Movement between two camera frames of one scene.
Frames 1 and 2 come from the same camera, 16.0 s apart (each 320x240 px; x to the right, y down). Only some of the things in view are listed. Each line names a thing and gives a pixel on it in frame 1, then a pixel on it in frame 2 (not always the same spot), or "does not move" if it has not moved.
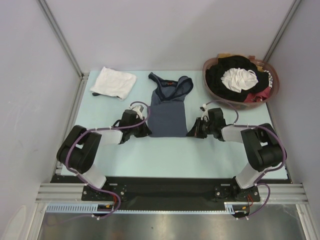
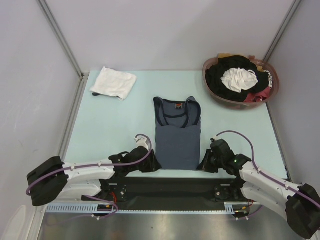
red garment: (258, 96) does not move
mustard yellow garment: (224, 55) does not move
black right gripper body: (203, 128) → (211, 163)
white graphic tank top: (114, 82) does not move
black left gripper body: (138, 131) → (148, 165)
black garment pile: (214, 73) does not move
